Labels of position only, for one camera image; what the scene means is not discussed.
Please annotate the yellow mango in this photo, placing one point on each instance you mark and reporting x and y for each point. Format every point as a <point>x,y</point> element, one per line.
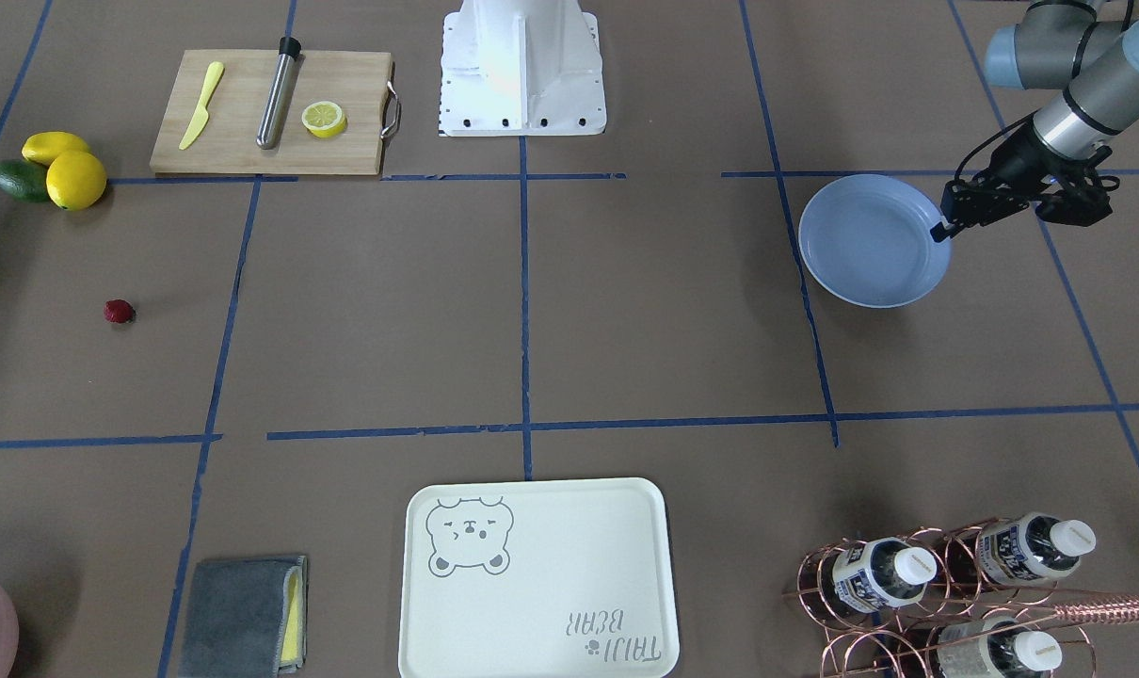
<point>43,148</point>

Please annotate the cream tray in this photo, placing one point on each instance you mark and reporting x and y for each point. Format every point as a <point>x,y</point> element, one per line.
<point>556,578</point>

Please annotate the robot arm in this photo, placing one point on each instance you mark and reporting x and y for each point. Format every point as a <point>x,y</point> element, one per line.
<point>1091,66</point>

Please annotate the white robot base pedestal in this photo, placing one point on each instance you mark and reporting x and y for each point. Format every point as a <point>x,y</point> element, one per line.
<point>521,69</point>

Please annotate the yellow lemon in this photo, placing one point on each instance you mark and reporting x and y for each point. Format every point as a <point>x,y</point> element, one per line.
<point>76,180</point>

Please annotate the bottle white cap lower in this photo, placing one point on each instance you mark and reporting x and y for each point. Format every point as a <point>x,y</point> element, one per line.
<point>996,647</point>

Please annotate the light blue plate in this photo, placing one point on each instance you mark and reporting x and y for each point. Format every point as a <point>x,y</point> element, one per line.
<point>867,239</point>

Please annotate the bottle white cap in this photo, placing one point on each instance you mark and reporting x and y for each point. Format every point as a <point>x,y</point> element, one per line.
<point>881,574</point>
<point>996,647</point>
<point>1034,548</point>

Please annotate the lemon half slice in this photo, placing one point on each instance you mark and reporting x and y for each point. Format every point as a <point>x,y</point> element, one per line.
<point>324,119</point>

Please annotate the yellow plastic knife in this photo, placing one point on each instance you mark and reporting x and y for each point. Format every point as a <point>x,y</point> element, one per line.
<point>201,115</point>

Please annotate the green avocado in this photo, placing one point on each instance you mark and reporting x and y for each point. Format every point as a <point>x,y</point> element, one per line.
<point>24,181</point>

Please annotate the red strawberry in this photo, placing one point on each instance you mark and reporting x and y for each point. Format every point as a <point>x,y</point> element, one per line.
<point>119,311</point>

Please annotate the copper wire bottle rack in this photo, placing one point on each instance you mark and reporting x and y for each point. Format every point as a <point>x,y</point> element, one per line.
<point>897,640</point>

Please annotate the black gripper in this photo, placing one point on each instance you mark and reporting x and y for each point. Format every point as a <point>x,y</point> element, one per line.
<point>1015,173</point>

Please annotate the grey yellow folded cloth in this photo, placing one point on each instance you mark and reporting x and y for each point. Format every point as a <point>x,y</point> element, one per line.
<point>247,617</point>

